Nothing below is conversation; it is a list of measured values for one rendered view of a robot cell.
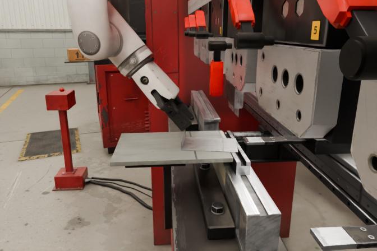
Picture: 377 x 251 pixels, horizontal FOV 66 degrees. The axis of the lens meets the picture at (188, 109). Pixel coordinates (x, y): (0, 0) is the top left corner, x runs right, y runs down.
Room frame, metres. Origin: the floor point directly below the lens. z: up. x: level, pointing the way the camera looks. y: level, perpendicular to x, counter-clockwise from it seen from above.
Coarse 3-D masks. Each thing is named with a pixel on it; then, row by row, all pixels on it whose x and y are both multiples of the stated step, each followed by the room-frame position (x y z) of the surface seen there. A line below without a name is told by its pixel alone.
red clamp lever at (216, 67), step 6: (210, 42) 0.51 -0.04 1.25; (216, 42) 0.51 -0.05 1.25; (222, 42) 0.51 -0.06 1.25; (210, 48) 0.51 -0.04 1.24; (216, 48) 0.51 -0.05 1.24; (222, 48) 0.51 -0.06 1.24; (228, 48) 0.51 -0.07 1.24; (216, 54) 0.51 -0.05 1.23; (216, 60) 0.51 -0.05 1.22; (210, 66) 0.51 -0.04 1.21; (216, 66) 0.51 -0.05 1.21; (222, 66) 0.51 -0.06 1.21; (210, 72) 0.51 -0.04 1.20; (216, 72) 0.51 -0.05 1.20; (222, 72) 0.51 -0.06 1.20; (210, 78) 0.51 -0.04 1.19; (216, 78) 0.51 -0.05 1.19; (222, 78) 0.51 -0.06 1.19; (210, 84) 0.51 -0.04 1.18; (216, 84) 0.51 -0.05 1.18; (222, 84) 0.51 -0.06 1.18; (210, 90) 0.51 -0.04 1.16; (216, 90) 0.51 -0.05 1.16; (222, 90) 0.51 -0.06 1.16
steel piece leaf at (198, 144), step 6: (186, 138) 0.70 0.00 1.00; (192, 138) 0.70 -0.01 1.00; (198, 138) 0.70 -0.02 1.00; (204, 138) 0.70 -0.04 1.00; (210, 138) 0.70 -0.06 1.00; (216, 138) 0.70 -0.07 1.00; (222, 138) 0.70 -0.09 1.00; (186, 144) 0.66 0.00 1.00; (192, 144) 0.66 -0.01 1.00; (198, 144) 0.66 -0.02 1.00; (204, 144) 0.66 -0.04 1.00; (210, 144) 0.66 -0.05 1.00; (216, 144) 0.66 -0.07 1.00; (222, 144) 0.66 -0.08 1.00; (186, 150) 0.62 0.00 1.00; (192, 150) 0.62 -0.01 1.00; (198, 150) 0.62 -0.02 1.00; (204, 150) 0.62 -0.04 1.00; (210, 150) 0.62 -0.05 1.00; (216, 150) 0.62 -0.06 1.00; (222, 150) 0.62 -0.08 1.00
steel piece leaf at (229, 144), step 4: (224, 140) 0.68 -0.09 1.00; (228, 140) 0.68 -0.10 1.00; (232, 140) 0.68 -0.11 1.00; (224, 144) 0.66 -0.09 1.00; (228, 144) 0.66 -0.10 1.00; (232, 144) 0.66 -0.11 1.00; (236, 144) 0.66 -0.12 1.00; (224, 148) 0.63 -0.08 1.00; (228, 148) 0.63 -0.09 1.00; (232, 148) 0.63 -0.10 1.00; (236, 148) 0.63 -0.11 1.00
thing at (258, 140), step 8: (280, 136) 0.70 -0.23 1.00; (288, 136) 0.70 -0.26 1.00; (296, 136) 0.70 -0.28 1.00; (248, 144) 0.66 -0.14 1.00; (256, 144) 0.67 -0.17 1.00; (264, 144) 0.67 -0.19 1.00; (272, 144) 0.67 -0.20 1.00; (280, 144) 0.67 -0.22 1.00; (304, 144) 0.68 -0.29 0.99; (312, 144) 0.65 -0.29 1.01; (320, 144) 0.63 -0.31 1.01; (328, 144) 0.64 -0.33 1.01; (336, 144) 0.64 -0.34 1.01; (344, 144) 0.64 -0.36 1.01; (312, 152) 0.64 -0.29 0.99; (320, 152) 0.63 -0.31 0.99; (328, 152) 0.64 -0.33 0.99; (336, 152) 0.64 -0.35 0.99; (344, 152) 0.64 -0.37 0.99
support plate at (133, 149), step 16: (128, 144) 0.66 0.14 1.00; (144, 144) 0.66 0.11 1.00; (160, 144) 0.66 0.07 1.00; (176, 144) 0.66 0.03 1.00; (112, 160) 0.57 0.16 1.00; (128, 160) 0.57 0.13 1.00; (144, 160) 0.57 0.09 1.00; (160, 160) 0.57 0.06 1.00; (176, 160) 0.57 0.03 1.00; (192, 160) 0.58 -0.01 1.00; (208, 160) 0.58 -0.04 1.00; (224, 160) 0.58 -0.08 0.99
